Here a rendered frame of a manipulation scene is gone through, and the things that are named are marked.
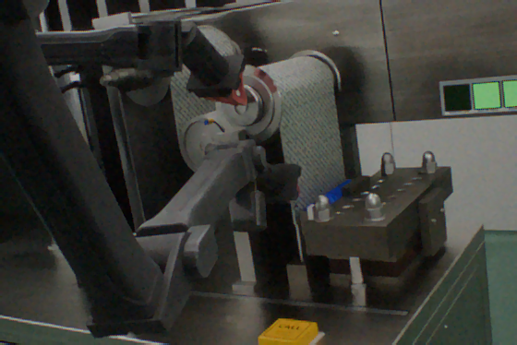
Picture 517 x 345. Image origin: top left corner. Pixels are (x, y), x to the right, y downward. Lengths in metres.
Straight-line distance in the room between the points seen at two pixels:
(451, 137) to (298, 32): 2.47
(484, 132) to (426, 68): 2.45
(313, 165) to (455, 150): 2.66
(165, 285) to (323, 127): 0.79
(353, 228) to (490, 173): 2.80
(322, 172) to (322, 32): 0.34
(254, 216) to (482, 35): 0.62
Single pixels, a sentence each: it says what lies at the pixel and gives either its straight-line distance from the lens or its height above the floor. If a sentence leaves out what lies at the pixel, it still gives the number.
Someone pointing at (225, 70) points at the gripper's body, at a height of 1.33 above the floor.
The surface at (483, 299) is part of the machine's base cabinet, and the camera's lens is 1.54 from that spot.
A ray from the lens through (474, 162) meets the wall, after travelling 3.92.
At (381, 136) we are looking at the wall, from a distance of 4.06.
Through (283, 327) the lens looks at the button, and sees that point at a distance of 1.06.
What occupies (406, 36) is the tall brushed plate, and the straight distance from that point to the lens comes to 1.44.
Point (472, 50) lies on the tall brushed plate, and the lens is 1.40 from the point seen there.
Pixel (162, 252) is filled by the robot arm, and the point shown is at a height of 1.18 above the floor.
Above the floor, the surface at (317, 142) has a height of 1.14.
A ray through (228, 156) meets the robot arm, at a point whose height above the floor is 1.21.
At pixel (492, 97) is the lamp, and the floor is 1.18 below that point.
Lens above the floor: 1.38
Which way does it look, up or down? 12 degrees down
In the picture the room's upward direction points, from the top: 9 degrees counter-clockwise
